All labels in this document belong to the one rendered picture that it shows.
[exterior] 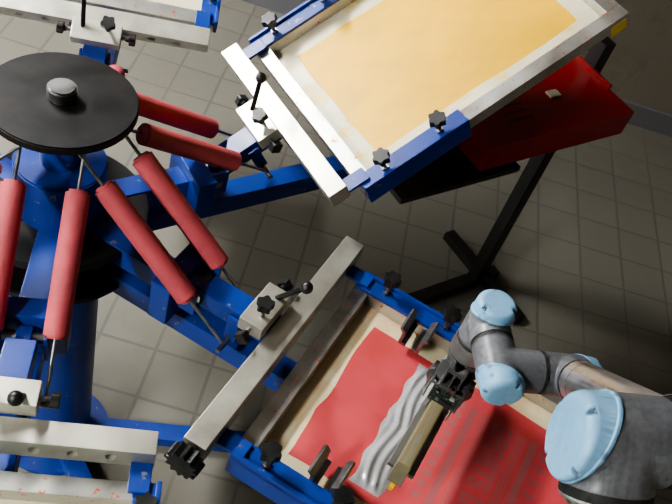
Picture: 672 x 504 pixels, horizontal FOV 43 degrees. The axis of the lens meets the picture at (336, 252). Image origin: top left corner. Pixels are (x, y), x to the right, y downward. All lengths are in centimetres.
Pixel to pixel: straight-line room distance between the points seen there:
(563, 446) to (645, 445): 10
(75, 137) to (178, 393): 139
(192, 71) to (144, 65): 22
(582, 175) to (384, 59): 230
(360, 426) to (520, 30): 109
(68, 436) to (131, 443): 11
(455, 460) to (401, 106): 89
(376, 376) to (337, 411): 14
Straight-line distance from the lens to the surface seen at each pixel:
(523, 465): 197
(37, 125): 180
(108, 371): 300
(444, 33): 234
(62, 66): 195
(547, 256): 392
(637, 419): 112
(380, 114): 222
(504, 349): 148
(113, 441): 167
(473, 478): 190
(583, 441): 109
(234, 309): 187
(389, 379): 196
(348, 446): 184
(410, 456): 165
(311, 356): 190
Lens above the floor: 249
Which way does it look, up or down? 45 degrees down
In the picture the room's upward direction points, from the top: 20 degrees clockwise
